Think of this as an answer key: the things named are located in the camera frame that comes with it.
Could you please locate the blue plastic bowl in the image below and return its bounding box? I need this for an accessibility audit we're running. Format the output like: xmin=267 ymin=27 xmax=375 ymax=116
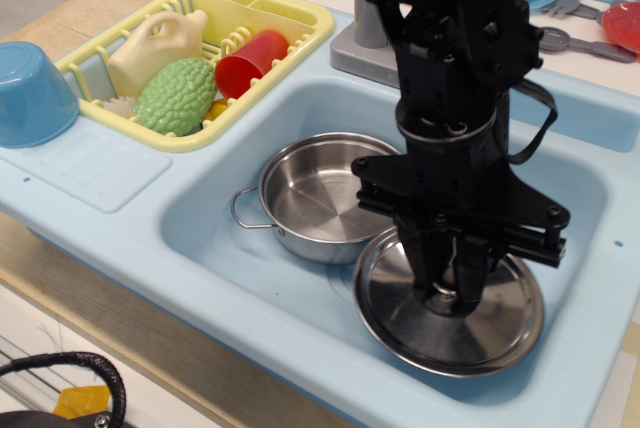
xmin=1 ymin=41 xmax=79 ymax=148

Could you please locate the yellow tape piece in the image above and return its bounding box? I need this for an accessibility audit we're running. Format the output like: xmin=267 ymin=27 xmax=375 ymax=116
xmin=52 ymin=385 xmax=111 ymax=420

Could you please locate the yellow toy piece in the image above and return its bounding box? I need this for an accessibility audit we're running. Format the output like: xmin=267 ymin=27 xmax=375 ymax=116
xmin=203 ymin=98 xmax=228 ymax=122

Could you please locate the red plastic plate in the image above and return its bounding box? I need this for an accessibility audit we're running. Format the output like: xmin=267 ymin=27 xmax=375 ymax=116
xmin=601 ymin=1 xmax=639 ymax=54

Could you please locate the steel pot with handles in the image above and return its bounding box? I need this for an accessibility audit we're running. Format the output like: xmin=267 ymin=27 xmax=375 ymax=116
xmin=231 ymin=132 xmax=399 ymax=265

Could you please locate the cream plastic jug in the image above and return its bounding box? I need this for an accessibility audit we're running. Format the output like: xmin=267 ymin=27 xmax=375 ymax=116
xmin=107 ymin=10 xmax=209 ymax=98

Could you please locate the red plastic cup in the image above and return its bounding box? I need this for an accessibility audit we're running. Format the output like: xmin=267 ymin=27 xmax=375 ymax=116
xmin=214 ymin=30 xmax=289 ymax=98

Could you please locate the yellow dish rack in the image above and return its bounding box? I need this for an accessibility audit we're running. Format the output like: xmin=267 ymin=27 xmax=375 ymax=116
xmin=56 ymin=0 xmax=335 ymax=152

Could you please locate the steel pot lid with knob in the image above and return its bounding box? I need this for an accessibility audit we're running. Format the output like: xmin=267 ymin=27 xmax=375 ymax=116
xmin=353 ymin=228 xmax=545 ymax=378

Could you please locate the grey toy spoon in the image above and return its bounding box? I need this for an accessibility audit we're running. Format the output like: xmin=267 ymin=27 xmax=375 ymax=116
xmin=539 ymin=27 xmax=637 ymax=64

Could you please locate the light blue toy sink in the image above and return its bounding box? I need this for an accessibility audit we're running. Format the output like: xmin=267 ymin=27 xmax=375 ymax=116
xmin=1 ymin=8 xmax=639 ymax=427

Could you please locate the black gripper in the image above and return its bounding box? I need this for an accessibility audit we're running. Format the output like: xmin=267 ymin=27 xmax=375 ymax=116
xmin=351 ymin=117 xmax=570 ymax=304

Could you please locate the green bumpy toy gourd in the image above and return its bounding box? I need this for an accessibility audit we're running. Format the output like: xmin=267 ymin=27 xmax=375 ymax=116
xmin=133 ymin=58 xmax=217 ymax=136

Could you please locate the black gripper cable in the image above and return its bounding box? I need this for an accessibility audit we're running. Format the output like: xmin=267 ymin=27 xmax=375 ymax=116
xmin=504 ymin=78 xmax=560 ymax=166

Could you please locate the black braided cable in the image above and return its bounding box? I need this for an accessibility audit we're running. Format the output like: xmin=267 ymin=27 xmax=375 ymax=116
xmin=0 ymin=351 xmax=127 ymax=428

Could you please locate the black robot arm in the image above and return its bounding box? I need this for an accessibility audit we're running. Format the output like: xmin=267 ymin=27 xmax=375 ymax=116
xmin=352 ymin=0 xmax=569 ymax=307

